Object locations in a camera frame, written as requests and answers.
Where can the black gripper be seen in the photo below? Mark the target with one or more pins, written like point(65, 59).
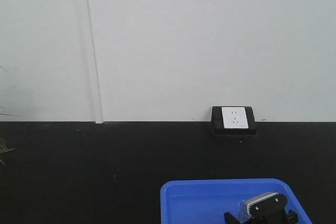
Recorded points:
point(280, 216)

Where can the clear glass beaker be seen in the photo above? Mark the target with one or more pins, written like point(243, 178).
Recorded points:
point(244, 212)

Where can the blue plastic tray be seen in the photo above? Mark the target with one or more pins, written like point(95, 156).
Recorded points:
point(206, 201)

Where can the black socket housing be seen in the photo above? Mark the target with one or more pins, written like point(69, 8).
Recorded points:
point(218, 127)

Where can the green potted plant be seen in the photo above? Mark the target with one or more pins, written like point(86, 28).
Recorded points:
point(4, 148)

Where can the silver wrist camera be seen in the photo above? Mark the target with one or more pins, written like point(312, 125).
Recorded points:
point(265, 204)

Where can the white wall socket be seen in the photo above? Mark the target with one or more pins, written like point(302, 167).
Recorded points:
point(234, 118)

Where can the white wall cable duct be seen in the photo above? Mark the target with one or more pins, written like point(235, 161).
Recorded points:
point(93, 70)

